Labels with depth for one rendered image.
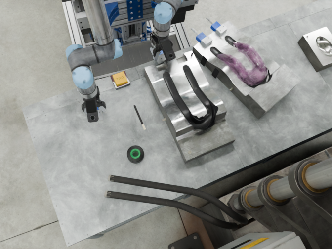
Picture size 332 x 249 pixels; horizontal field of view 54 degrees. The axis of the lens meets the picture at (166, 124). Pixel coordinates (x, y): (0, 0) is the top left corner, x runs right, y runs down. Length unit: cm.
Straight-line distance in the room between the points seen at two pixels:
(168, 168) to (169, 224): 83
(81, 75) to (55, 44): 158
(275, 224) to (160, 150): 60
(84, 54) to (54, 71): 139
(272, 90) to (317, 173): 90
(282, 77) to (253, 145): 36
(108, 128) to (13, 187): 110
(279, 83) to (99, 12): 92
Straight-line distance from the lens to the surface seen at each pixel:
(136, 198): 148
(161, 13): 142
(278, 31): 200
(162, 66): 167
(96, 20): 129
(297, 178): 88
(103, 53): 135
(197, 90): 161
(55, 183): 160
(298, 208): 114
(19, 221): 248
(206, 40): 175
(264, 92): 165
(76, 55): 136
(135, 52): 247
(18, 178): 253
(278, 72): 173
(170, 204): 146
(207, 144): 154
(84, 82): 128
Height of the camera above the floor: 232
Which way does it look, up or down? 71 degrees down
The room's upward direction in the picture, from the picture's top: 9 degrees clockwise
